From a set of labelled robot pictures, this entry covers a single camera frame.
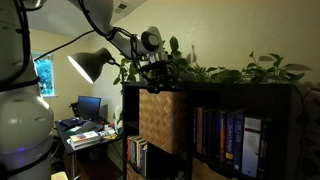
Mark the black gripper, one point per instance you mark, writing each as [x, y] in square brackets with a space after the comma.
[163, 75]

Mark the woven bamboo storage container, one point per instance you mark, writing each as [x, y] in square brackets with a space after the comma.
[163, 120]

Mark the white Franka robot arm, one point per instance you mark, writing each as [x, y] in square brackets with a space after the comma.
[23, 126]

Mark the white flower ornament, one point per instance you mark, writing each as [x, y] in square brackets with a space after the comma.
[117, 116]

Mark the green pothos plant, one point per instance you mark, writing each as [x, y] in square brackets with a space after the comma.
[213, 71]

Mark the tan spine book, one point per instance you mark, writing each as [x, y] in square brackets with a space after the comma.
[199, 130]

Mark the slim black book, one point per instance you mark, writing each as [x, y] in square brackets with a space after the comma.
[205, 131]

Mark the grey spine book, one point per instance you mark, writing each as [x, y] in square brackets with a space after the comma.
[133, 150]

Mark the red spine book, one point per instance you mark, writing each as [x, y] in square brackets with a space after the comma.
[128, 148]

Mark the dark navy book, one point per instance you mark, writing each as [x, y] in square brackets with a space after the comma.
[214, 133]

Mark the white spine book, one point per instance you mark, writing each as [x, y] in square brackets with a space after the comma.
[139, 155]

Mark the black cube shelf unit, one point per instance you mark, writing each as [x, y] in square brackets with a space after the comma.
[233, 95]

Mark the dark book white pages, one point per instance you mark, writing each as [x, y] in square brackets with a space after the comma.
[144, 161]

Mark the computer monitor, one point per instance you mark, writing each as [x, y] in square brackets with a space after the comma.
[88, 106]

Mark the grey desk lamp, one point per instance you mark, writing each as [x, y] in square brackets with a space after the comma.
[90, 63]

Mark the brown spine book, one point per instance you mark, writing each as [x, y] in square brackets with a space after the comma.
[223, 135]

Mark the blue book yellow label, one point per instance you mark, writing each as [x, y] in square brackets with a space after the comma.
[230, 135]

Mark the ceiling air vent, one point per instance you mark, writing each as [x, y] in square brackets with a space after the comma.
[121, 7]

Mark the colourful cover book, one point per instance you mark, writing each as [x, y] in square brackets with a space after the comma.
[83, 136]

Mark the blue circuits textbook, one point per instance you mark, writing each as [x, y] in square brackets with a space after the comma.
[239, 140]

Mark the thick white book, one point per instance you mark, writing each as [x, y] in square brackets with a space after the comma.
[85, 144]

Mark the blue bag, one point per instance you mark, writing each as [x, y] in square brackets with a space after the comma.
[71, 122]

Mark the white maroon banded book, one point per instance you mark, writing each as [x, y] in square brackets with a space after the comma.
[251, 146]

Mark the dark office desk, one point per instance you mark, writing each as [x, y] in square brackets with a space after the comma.
[63, 133]

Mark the thick black book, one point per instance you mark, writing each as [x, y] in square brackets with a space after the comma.
[266, 146]

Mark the window with white frame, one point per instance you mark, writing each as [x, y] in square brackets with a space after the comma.
[45, 75]

